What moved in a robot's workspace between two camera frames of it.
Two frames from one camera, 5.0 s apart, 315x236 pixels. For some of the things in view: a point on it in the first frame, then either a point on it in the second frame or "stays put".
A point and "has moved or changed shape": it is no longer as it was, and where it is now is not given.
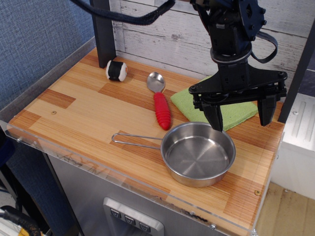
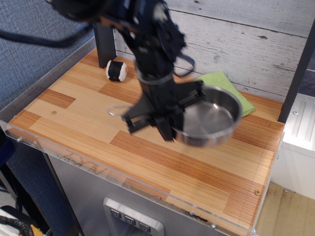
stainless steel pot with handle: [197, 153] has moved or changed shape
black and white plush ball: [116, 71] stays put
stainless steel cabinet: [85, 191] stays put
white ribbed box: [294, 170] stays put
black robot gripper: [236, 79] → [166, 98]
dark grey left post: [105, 33] stays put
